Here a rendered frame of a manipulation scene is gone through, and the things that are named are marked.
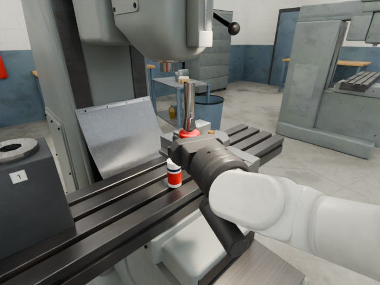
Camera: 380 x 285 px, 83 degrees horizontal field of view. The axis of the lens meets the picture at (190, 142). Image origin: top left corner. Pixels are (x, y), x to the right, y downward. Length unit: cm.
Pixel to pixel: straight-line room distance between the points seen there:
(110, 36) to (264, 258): 75
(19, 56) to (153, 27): 427
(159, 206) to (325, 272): 143
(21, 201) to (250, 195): 42
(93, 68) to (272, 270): 88
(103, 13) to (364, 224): 61
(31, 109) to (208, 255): 446
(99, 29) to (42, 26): 34
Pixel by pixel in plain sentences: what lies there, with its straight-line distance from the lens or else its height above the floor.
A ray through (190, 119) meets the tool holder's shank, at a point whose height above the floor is 120.
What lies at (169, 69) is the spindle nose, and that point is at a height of 129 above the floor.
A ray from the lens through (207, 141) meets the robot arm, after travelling 45.
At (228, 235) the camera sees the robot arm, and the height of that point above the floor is 111.
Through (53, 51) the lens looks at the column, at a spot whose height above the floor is 132.
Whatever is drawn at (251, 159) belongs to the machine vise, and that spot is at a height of 103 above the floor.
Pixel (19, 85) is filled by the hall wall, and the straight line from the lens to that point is 472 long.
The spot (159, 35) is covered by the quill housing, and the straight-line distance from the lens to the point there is 49.
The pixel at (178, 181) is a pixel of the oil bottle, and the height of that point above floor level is 98.
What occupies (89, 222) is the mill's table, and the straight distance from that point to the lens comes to 59.
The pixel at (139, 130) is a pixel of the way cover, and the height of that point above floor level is 100.
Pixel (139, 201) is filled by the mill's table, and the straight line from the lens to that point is 61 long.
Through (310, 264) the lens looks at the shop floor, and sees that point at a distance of 183.
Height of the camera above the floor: 135
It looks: 26 degrees down
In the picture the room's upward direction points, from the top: straight up
